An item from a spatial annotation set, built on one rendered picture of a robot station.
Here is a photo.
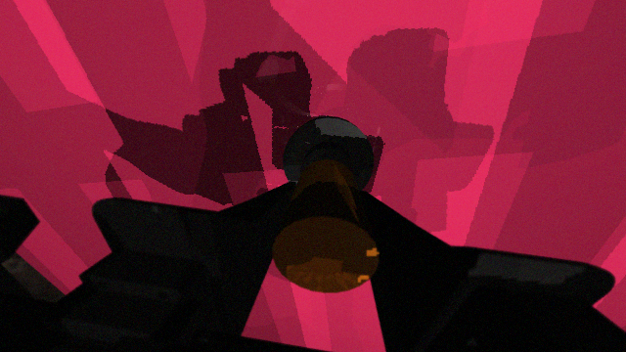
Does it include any orange knob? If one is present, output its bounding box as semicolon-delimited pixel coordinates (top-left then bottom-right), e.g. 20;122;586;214
272;159;380;293

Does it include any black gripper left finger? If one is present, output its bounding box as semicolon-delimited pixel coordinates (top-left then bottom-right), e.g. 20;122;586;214
92;181;296;336

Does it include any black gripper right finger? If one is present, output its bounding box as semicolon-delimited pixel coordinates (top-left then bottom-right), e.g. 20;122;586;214
359;191;616;352

